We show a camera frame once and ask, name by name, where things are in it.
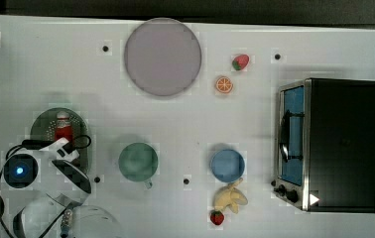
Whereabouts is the red ketchup bottle plush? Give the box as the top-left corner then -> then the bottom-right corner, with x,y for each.
55,111 -> 73,142

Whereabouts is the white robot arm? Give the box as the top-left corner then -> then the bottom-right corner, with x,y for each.
0,138 -> 123,238

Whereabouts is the orange slice toy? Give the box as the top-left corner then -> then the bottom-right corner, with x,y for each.
215,76 -> 233,93

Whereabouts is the blue cup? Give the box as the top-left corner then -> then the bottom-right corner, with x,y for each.
210,149 -> 245,183

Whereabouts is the green mug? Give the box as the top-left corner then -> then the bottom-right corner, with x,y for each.
118,143 -> 159,189

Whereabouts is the round lilac plate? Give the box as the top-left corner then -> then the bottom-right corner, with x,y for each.
124,18 -> 201,96

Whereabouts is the strawberry toy near plate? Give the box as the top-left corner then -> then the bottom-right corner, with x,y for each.
232,55 -> 250,71

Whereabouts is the yellow banana plush toy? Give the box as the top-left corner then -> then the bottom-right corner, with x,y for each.
213,178 -> 248,214

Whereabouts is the strawberry toy near banana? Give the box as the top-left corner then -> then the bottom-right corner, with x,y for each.
210,210 -> 224,226

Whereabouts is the silver black toaster oven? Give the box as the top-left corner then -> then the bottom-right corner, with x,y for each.
271,78 -> 375,213

